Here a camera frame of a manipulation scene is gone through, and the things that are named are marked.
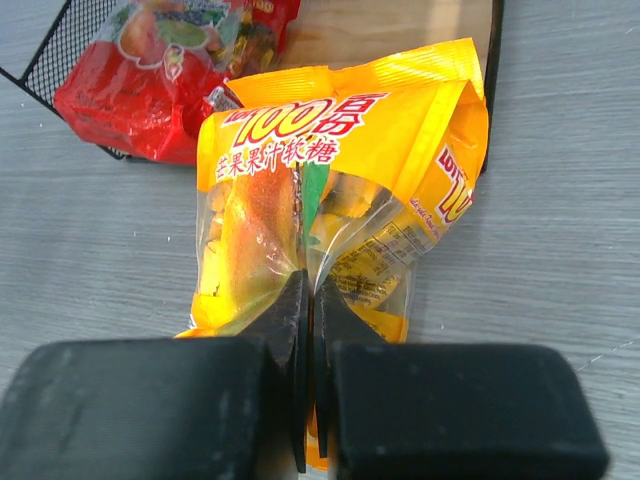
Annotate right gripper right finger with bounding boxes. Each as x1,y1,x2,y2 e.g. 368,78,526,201
313,280,610,479

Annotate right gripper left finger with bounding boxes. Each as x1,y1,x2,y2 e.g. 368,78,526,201
1,270,309,479

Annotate orange candy bag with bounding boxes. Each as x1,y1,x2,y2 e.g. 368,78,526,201
172,36,490,471

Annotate red fruit candy bag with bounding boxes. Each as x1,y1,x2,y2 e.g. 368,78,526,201
54,1,300,165

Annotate black wooden two-tier shelf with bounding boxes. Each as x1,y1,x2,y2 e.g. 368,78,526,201
14,1,504,161

